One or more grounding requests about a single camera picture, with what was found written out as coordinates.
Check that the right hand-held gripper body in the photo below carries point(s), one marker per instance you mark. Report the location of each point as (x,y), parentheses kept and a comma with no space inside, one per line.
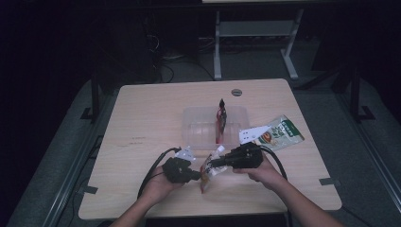
(244,157)

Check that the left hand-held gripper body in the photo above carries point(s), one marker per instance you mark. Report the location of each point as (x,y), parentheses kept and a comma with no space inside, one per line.
(178,170)

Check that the red-edged spouted food pouch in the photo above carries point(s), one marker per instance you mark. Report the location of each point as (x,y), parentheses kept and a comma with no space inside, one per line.
(208,175)

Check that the clear plastic container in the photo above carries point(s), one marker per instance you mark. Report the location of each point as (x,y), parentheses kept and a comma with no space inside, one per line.
(198,129)

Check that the red and black snack packet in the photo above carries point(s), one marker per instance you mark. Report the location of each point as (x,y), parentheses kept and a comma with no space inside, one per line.
(221,121)

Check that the person's left hand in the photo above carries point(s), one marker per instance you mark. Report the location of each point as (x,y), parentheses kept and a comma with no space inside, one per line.
(157,187)

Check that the person's right hand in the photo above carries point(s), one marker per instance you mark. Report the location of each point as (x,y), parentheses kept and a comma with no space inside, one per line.
(265,175)

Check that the green and white food packet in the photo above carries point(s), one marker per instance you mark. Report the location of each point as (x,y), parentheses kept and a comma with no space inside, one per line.
(285,134)

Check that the grey tape strip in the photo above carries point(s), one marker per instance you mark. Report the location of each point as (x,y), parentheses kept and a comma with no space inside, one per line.
(329,181)
(90,189)

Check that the black metal stand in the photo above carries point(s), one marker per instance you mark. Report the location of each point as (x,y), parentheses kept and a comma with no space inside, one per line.
(354,94)
(94,97)

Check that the grey metal rail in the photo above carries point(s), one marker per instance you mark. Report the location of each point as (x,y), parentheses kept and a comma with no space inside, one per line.
(372,148)
(71,176)

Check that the white metal desk frame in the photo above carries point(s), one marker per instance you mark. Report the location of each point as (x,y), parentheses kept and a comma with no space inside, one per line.
(217,47)

